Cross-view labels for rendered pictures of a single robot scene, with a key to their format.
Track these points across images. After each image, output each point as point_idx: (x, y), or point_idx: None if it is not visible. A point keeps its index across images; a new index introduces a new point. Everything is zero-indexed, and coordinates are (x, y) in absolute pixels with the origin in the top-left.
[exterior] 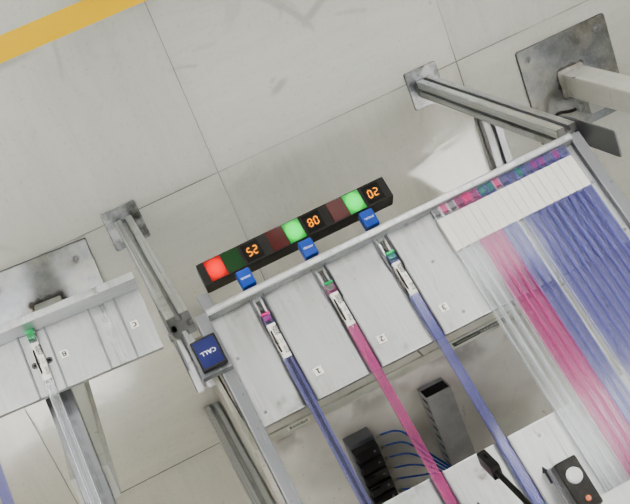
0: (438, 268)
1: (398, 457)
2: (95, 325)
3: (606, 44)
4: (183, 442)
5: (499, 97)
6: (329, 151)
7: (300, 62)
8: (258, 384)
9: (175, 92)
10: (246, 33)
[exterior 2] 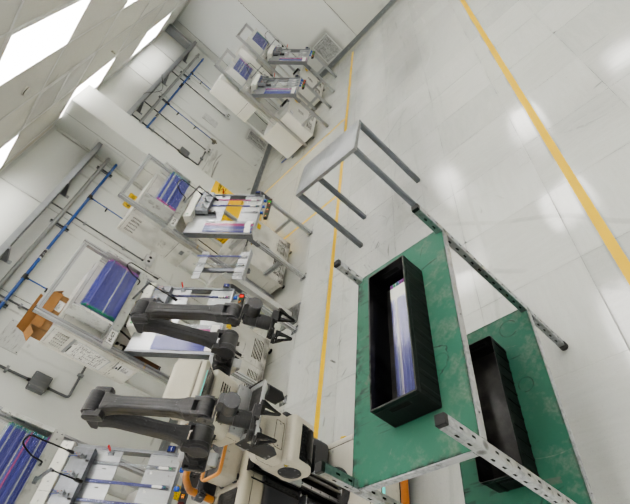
0: (212, 322)
1: None
2: (241, 272)
3: None
4: None
5: (250, 382)
6: (284, 375)
7: (300, 367)
8: (218, 292)
9: (308, 338)
10: (310, 353)
